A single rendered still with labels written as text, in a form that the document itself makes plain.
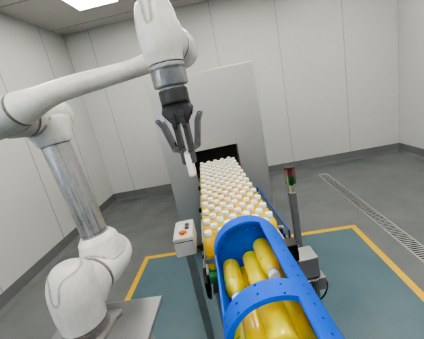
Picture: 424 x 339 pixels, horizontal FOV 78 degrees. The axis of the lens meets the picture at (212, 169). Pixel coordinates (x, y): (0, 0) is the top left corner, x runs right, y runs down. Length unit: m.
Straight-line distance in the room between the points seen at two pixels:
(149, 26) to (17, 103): 0.43
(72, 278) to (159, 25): 0.78
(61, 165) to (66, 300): 0.45
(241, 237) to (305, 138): 4.59
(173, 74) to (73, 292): 0.73
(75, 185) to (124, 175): 4.86
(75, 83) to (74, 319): 0.72
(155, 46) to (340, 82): 5.22
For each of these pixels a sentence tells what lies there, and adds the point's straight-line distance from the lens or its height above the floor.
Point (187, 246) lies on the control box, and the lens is 1.34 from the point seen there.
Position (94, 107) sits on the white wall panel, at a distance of 5.89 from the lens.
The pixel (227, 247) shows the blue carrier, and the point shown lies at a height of 1.10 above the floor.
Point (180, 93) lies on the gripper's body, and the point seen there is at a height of 1.75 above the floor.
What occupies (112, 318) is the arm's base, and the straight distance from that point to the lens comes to 1.14.
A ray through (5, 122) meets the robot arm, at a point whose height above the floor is 1.77.
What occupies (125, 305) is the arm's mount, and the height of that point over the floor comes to 1.02.
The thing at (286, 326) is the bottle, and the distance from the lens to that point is 0.72.
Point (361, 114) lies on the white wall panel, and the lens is 5.94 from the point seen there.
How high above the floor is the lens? 1.72
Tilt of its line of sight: 15 degrees down
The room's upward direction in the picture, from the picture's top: 12 degrees counter-clockwise
